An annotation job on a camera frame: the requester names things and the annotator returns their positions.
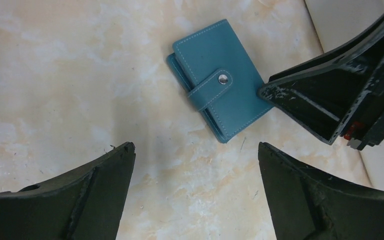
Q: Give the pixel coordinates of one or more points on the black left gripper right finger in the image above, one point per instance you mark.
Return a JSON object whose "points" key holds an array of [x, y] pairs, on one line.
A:
{"points": [[306, 203]]}

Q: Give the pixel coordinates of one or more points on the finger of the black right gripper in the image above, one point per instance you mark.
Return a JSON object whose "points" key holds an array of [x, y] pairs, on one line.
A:
{"points": [[339, 93]]}

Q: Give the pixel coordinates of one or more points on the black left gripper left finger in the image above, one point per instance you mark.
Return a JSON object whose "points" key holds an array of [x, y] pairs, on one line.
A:
{"points": [[85, 203]]}

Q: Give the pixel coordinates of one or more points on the blue leather card holder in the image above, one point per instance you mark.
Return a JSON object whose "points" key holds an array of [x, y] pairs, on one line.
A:
{"points": [[220, 79]]}

